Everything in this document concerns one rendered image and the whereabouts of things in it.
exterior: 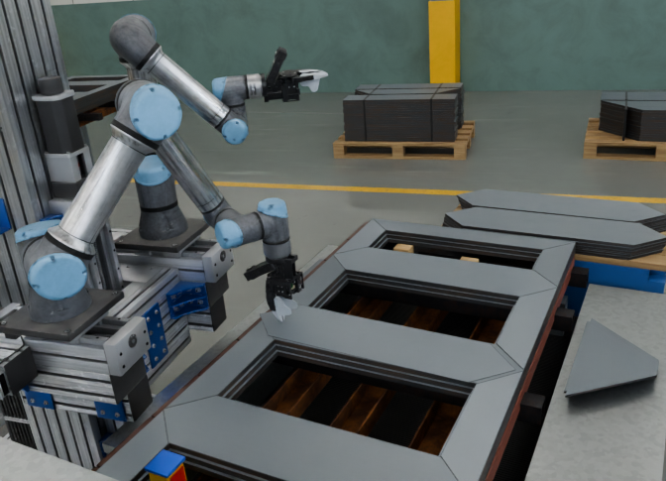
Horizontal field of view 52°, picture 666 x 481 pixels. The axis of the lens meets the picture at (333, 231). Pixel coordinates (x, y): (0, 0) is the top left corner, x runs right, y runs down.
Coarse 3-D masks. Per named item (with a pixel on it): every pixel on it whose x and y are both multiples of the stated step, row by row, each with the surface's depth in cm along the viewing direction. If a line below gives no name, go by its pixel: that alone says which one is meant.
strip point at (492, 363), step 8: (488, 352) 171; (496, 352) 171; (480, 360) 168; (488, 360) 168; (496, 360) 168; (504, 360) 167; (480, 368) 165; (488, 368) 165; (496, 368) 165; (504, 368) 164; (512, 368) 164; (472, 376) 162; (480, 376) 162; (488, 376) 162
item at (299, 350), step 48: (384, 240) 245; (432, 240) 239; (336, 288) 214; (384, 288) 215; (432, 288) 207; (240, 384) 170; (432, 384) 165; (144, 480) 142; (240, 480) 140; (480, 480) 133
